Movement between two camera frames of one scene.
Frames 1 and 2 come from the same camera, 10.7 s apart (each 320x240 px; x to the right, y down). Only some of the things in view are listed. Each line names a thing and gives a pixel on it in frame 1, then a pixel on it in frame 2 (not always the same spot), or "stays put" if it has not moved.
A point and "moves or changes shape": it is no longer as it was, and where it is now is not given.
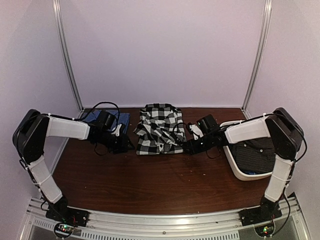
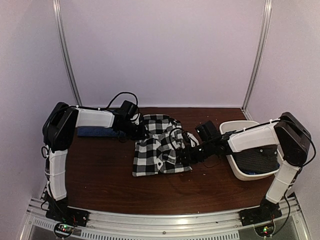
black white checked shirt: x=160 y=130 moves or changes shape
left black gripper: x=122 y=146 to x=141 y=135
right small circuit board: x=265 y=230 stays put
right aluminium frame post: x=267 y=11 stays put
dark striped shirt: x=254 y=156 stays put
